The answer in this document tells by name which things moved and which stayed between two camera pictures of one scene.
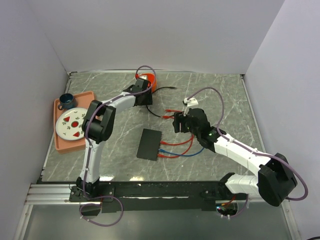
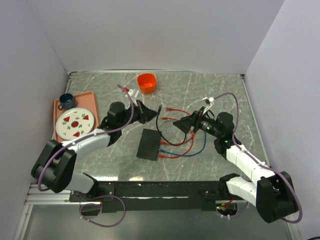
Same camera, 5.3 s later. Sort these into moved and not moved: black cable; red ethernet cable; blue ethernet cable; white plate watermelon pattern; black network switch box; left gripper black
Moved: left gripper black; black cable
Not moved: blue ethernet cable; white plate watermelon pattern; black network switch box; red ethernet cable
